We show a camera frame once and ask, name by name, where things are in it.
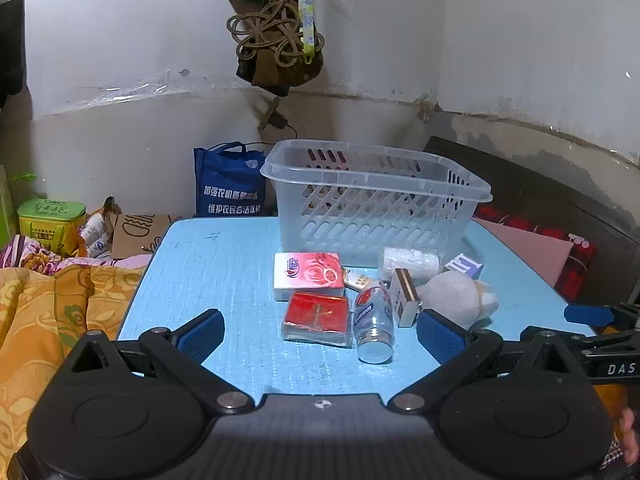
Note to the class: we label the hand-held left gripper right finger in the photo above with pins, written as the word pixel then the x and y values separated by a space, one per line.
pixel 440 335

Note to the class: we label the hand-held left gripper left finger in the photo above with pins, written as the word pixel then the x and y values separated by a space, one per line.
pixel 202 332

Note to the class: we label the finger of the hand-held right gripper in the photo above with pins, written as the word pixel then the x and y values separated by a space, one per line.
pixel 590 314

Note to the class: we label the white plush toy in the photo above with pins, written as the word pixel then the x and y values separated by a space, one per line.
pixel 452 297

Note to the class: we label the small brown and white box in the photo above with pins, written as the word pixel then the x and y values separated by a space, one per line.
pixel 402 297

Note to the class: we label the clear bottle with blue label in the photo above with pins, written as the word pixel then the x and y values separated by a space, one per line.
pixel 372 320

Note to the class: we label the small blue and white box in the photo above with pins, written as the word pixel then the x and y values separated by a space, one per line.
pixel 465 265

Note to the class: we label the white roll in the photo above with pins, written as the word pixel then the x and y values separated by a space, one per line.
pixel 407 262

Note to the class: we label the red packet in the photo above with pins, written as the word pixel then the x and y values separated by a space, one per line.
pixel 315 317

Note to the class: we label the red white card box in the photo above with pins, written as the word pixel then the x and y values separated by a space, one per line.
pixel 307 275

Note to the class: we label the clear plastic basket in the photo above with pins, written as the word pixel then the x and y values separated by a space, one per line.
pixel 350 220

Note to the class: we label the person's right hand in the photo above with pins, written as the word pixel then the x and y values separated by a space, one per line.
pixel 629 427

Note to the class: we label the red patterned cloth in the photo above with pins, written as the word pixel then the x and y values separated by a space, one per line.
pixel 580 260

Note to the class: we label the pink board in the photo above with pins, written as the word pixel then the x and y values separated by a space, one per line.
pixel 525 250

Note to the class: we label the small white tube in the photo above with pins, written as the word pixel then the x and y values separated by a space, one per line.
pixel 357 280

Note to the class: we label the brown cardboard bag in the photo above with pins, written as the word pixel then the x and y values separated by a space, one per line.
pixel 140 235

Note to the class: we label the dark wooden headboard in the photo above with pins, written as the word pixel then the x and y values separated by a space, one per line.
pixel 550 195

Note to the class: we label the white snack packet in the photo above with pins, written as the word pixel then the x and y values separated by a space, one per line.
pixel 98 248
pixel 92 227

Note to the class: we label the blue tote bag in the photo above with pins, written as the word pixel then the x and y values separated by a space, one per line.
pixel 225 185

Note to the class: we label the yellow patterned blanket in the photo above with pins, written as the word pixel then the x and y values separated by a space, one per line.
pixel 40 310

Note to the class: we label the pink floral sheet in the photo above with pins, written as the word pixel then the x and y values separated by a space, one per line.
pixel 30 255

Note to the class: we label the green box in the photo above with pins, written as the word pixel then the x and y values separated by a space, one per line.
pixel 50 220

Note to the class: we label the black charger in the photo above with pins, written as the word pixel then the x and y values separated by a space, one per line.
pixel 279 121

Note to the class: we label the dark olive hanging bag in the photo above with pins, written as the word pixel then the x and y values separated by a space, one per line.
pixel 280 75

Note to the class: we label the dark cloth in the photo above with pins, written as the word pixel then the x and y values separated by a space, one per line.
pixel 11 55

